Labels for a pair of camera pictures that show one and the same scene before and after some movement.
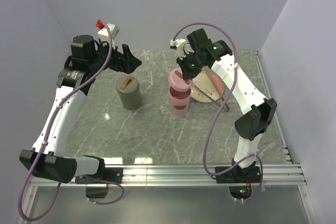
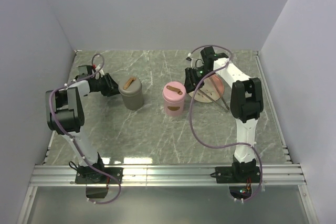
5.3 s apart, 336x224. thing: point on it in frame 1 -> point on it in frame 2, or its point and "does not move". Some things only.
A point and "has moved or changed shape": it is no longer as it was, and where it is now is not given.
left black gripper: [126, 61] -> [112, 87]
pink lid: [176, 82] -> [174, 92]
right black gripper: [187, 74] -> [190, 81]
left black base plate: [115, 174] does not move
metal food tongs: [221, 102] does not move
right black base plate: [239, 175] does not move
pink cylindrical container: [179, 102] has moved or changed shape
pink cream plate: [209, 82] does not move
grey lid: [127, 86] does not move
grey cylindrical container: [128, 88] has moved or changed shape
